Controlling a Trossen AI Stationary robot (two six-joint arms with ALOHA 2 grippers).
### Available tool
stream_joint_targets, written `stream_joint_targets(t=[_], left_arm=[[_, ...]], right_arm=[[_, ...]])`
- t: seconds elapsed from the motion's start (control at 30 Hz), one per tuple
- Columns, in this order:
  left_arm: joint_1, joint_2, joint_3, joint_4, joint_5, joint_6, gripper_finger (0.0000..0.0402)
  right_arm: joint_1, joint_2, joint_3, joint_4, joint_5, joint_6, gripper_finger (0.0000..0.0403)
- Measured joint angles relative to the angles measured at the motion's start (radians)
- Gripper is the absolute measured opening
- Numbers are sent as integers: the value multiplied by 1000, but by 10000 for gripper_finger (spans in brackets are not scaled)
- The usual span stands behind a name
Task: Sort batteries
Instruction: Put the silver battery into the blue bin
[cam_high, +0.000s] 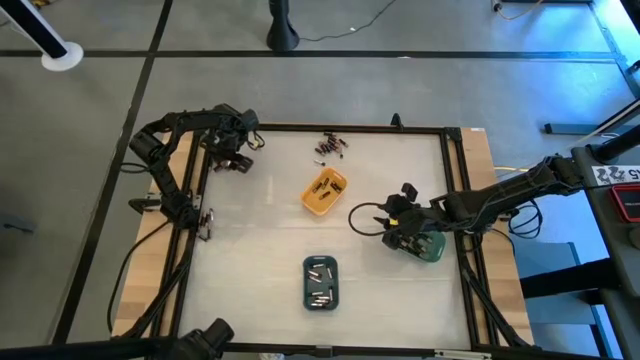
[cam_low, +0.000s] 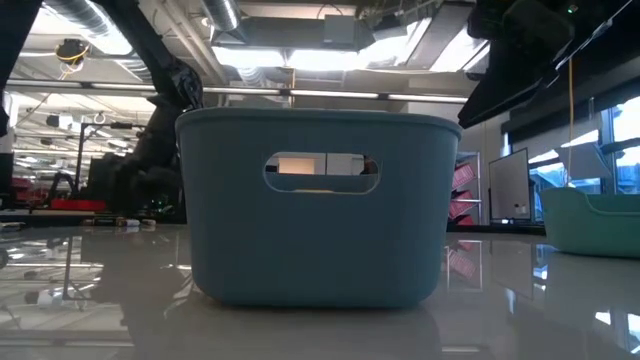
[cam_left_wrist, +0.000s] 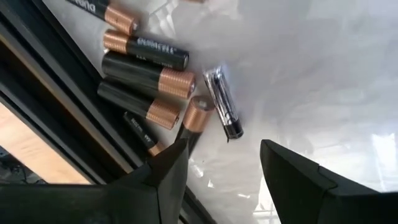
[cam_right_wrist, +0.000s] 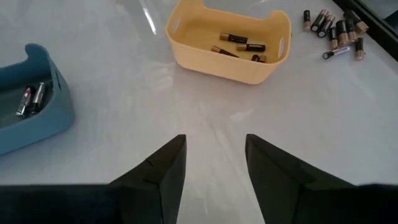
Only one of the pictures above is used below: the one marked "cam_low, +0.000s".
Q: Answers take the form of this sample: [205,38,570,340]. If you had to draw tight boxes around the mint green plastic bin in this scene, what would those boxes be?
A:
[538,187,640,260]

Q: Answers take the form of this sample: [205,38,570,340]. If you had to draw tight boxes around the black screen panels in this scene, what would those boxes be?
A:
[87,157,131,201]

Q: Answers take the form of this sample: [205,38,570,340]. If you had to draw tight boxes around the long ceiling light bar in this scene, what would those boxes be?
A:
[289,88,469,106]
[4,78,289,97]

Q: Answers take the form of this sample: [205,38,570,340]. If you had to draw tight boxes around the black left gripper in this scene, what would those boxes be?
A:
[102,164,182,219]

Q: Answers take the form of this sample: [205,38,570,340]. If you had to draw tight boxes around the yellow black ceiling cord reel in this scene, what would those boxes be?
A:
[54,38,92,67]

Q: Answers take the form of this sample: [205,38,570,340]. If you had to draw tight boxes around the silver ventilation duct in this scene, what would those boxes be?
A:
[199,0,242,32]
[42,0,156,84]

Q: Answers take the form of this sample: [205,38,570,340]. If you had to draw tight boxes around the dark teal plastic bin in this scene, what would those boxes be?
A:
[174,107,464,309]

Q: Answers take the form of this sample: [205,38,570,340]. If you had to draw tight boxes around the grey ceiling unit box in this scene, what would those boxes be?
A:
[323,13,359,50]

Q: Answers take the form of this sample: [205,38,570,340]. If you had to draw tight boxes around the black aluminium table frame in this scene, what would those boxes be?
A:
[0,209,546,236]

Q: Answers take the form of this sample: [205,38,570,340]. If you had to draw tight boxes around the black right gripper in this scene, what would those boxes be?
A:
[457,0,576,130]

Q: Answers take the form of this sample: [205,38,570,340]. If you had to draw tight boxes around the grey hanging panel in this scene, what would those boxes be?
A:
[553,142,615,182]

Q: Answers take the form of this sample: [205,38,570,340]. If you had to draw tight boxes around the black metal stand frame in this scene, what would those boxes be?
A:
[74,121,149,201]

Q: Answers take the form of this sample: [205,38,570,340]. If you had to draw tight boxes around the yellow hanging cable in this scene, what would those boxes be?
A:
[566,59,577,189]

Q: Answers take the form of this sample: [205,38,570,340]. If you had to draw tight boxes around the metal shelf rack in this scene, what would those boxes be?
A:
[449,151,485,226]

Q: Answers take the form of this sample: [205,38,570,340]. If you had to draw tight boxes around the grey panel on stand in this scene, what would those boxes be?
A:
[487,147,531,222]

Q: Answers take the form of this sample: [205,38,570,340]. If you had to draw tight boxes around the red and black machine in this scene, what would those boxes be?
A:
[9,177,51,209]

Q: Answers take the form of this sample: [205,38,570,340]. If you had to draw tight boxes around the flat red box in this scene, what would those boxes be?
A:
[49,198,107,213]

